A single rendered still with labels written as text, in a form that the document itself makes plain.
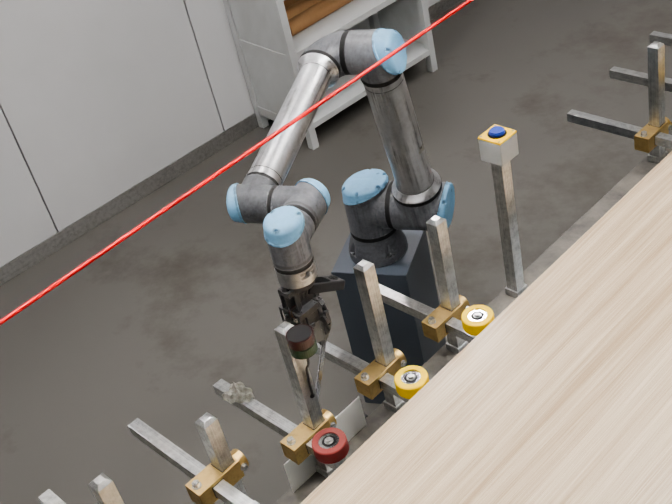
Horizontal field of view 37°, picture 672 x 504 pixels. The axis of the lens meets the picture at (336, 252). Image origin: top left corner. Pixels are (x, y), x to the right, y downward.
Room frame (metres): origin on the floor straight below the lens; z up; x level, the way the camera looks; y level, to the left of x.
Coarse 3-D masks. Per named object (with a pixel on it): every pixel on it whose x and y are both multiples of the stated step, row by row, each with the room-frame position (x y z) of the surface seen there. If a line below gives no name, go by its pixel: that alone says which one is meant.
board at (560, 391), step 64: (640, 192) 2.18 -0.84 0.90; (576, 256) 1.98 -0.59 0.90; (640, 256) 1.92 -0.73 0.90; (512, 320) 1.81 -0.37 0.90; (576, 320) 1.76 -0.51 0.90; (640, 320) 1.70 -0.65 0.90; (448, 384) 1.66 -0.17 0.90; (512, 384) 1.61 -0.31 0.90; (576, 384) 1.56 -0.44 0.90; (640, 384) 1.51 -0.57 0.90; (384, 448) 1.52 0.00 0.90; (448, 448) 1.47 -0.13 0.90; (512, 448) 1.43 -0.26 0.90; (576, 448) 1.38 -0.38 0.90; (640, 448) 1.34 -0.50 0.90
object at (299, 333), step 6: (294, 330) 1.65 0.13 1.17; (300, 330) 1.65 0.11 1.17; (306, 330) 1.64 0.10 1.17; (288, 336) 1.64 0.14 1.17; (294, 336) 1.63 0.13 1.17; (300, 336) 1.63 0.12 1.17; (306, 336) 1.62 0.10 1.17; (294, 342) 1.61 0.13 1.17; (306, 366) 1.65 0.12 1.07; (306, 372) 1.65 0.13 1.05; (312, 390) 1.66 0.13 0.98; (312, 396) 1.66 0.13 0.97
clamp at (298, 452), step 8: (328, 416) 1.68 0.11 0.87; (304, 424) 1.67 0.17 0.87; (320, 424) 1.66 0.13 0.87; (328, 424) 1.67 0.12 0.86; (336, 424) 1.68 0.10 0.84; (296, 432) 1.66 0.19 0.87; (304, 432) 1.65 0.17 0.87; (312, 432) 1.64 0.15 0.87; (296, 440) 1.63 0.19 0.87; (304, 440) 1.63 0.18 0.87; (288, 448) 1.62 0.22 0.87; (296, 448) 1.61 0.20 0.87; (304, 448) 1.62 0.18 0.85; (288, 456) 1.63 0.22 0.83; (296, 456) 1.60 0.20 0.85; (304, 456) 1.61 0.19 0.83
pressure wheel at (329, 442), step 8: (320, 432) 1.60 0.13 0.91; (328, 432) 1.60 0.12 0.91; (336, 432) 1.59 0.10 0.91; (312, 440) 1.58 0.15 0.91; (320, 440) 1.58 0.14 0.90; (328, 440) 1.57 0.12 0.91; (336, 440) 1.57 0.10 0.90; (344, 440) 1.56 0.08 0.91; (312, 448) 1.56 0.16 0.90; (320, 448) 1.56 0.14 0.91; (328, 448) 1.55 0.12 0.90; (336, 448) 1.54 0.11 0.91; (344, 448) 1.55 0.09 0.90; (320, 456) 1.54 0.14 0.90; (328, 456) 1.53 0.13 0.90; (336, 456) 1.53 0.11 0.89; (344, 456) 1.54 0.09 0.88
